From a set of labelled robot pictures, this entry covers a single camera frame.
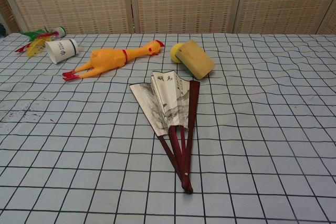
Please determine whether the paper folding fan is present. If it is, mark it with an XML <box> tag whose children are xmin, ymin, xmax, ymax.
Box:
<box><xmin>129</xmin><ymin>70</ymin><xmax>201</xmax><ymax>195</ymax></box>

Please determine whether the yellow ball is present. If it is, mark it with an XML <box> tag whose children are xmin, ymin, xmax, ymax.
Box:
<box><xmin>170</xmin><ymin>42</ymin><xmax>186</xmax><ymax>64</ymax></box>

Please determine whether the yellow sponge block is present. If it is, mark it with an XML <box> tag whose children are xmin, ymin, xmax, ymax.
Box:
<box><xmin>175</xmin><ymin>39</ymin><xmax>215</xmax><ymax>80</ymax></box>

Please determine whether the yellow rubber chicken toy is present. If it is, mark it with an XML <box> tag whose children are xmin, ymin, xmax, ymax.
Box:
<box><xmin>62</xmin><ymin>39</ymin><xmax>165</xmax><ymax>82</ymax></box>

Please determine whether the grey grid-pattern tablecloth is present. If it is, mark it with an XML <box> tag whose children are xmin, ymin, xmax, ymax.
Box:
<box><xmin>0</xmin><ymin>33</ymin><xmax>336</xmax><ymax>224</ymax></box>

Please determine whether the white paper cup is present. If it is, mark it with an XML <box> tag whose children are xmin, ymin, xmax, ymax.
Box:
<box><xmin>45</xmin><ymin>38</ymin><xmax>79</xmax><ymax>65</ymax></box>

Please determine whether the colourful feather shuttlecock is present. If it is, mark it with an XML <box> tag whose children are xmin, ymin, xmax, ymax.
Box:
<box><xmin>15</xmin><ymin>26</ymin><xmax>67</xmax><ymax>59</ymax></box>

